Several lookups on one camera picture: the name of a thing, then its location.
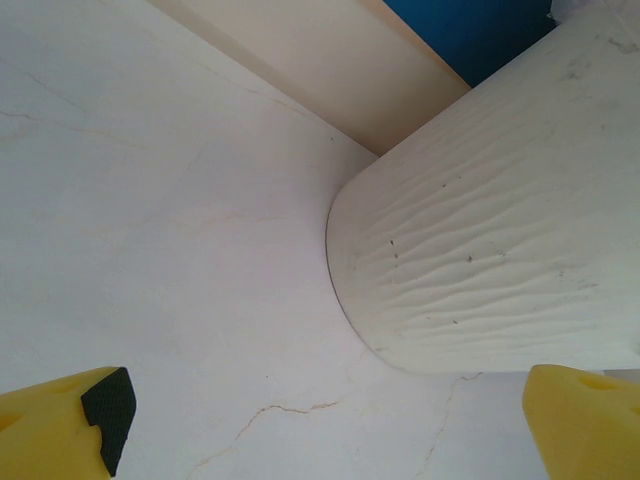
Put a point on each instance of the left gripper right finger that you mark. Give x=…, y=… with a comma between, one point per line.
x=590, y=430

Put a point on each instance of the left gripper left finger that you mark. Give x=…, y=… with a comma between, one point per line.
x=45, y=430

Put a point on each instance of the beige ribbed waste bin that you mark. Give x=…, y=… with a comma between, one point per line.
x=490, y=225

